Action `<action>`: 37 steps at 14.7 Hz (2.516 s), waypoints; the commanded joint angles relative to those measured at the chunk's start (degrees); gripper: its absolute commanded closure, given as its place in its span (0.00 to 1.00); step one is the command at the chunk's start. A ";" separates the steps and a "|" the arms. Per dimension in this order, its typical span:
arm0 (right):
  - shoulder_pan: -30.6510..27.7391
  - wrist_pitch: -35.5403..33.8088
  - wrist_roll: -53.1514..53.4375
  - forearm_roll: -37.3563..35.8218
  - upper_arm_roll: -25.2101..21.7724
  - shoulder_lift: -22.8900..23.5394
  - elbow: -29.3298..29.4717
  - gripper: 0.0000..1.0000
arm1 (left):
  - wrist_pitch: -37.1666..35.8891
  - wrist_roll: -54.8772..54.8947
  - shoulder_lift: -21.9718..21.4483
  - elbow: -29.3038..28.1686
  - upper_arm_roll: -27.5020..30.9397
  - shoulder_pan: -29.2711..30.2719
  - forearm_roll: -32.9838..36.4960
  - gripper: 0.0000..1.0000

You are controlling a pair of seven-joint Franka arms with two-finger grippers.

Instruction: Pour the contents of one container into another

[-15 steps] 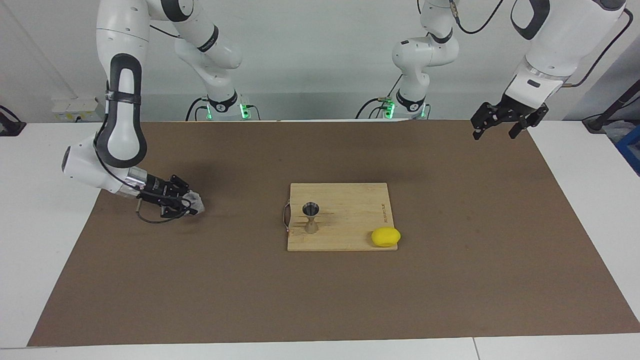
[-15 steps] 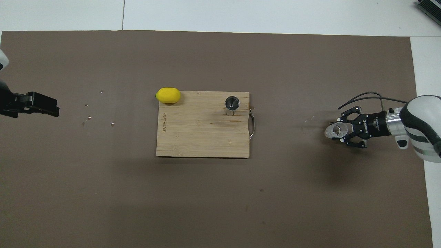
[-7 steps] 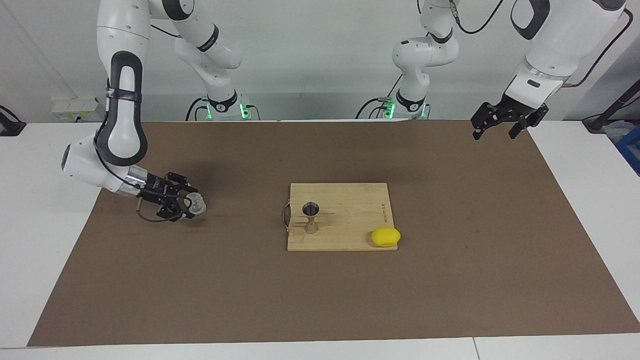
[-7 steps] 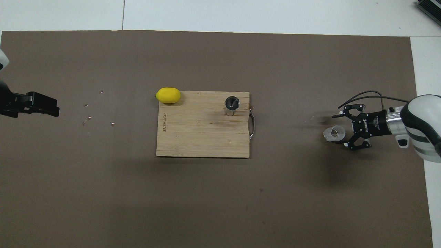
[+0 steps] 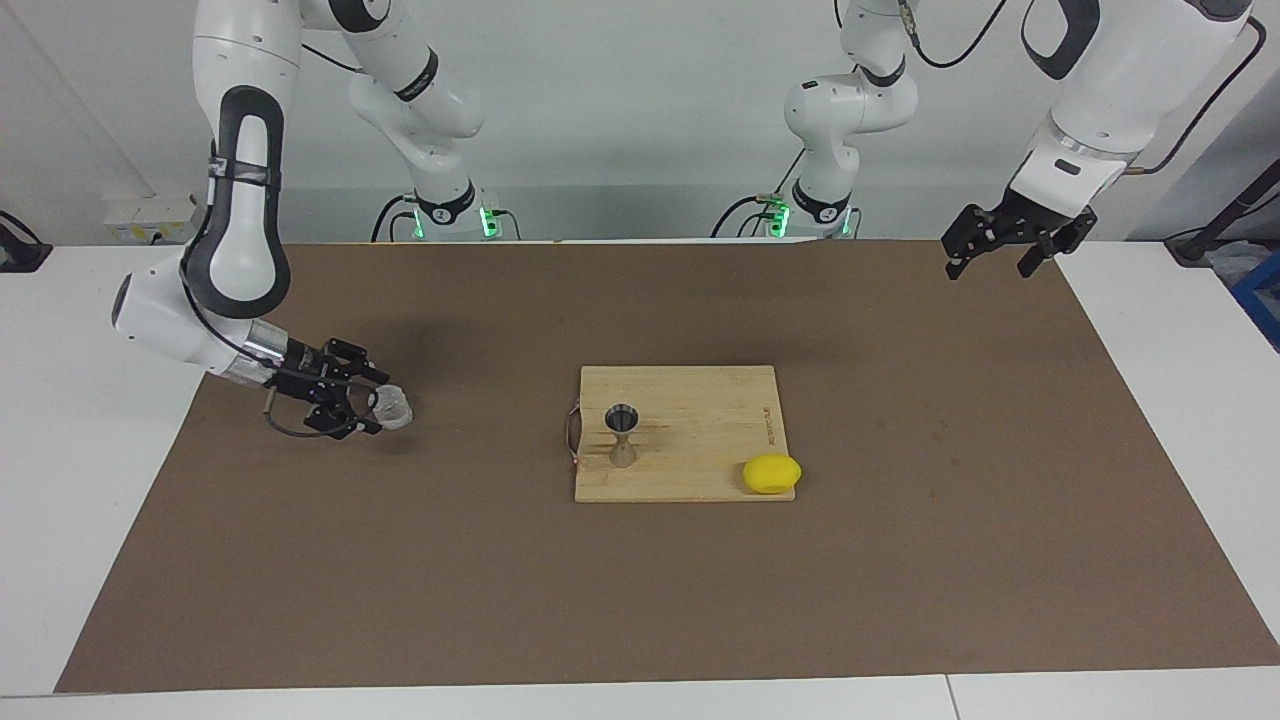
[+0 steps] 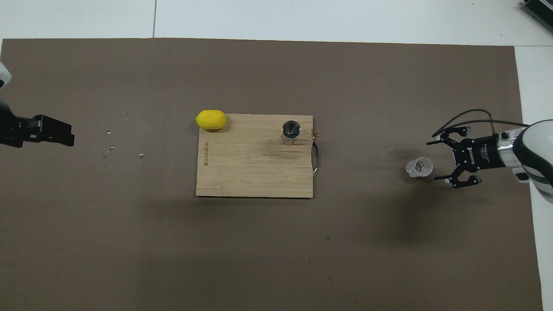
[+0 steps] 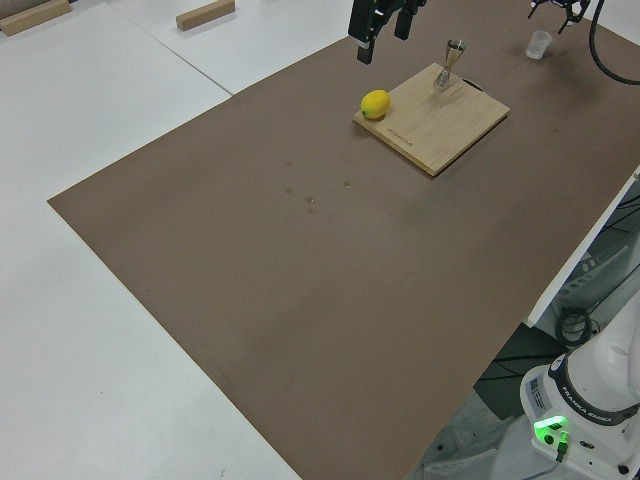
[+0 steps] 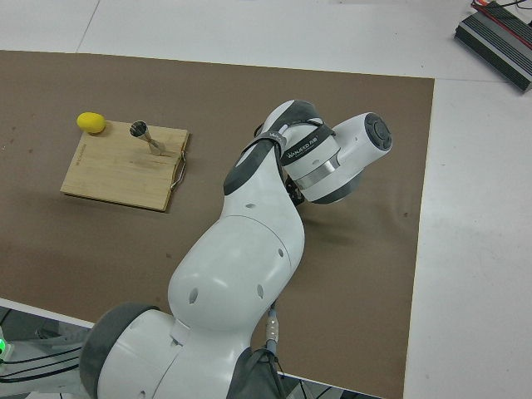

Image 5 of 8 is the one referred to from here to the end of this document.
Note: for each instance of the white wall power strip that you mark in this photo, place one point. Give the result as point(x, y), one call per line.
point(140, 215)

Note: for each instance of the steel double jigger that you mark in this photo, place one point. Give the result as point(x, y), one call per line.
point(623, 455)

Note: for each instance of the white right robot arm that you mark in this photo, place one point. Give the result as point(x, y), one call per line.
point(240, 200)

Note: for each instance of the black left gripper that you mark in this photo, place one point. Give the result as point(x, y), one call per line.
point(1040, 215)

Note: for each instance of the small clear glass cup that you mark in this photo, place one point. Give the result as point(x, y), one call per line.
point(395, 410)

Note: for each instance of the wooden cutting board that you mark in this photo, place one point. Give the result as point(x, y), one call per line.
point(720, 450)

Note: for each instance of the black clamp stand base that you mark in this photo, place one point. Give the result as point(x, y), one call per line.
point(20, 255)

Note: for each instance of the black tripod pole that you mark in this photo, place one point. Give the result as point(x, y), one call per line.
point(1230, 215)

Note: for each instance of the blue plastic crate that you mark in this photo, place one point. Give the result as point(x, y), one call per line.
point(1262, 300)

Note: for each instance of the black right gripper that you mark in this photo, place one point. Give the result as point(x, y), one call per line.
point(308, 375)

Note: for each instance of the crumpled clear plastic bag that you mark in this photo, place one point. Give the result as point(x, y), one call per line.
point(1230, 262)

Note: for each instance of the brown table mat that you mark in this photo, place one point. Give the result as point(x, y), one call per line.
point(300, 550)

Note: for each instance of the yellow lemon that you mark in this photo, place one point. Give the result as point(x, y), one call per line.
point(771, 474)

